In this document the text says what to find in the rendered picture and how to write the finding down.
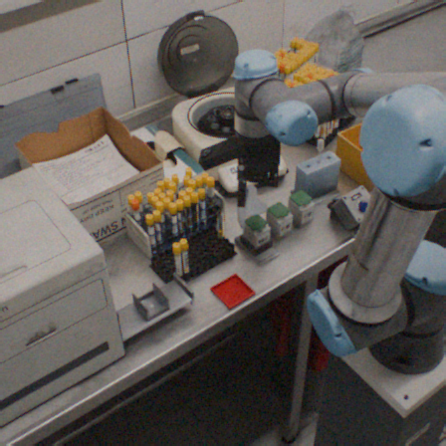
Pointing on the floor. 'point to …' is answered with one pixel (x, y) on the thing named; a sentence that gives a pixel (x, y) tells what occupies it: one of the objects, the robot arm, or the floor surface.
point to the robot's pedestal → (372, 413)
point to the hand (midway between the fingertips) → (243, 204)
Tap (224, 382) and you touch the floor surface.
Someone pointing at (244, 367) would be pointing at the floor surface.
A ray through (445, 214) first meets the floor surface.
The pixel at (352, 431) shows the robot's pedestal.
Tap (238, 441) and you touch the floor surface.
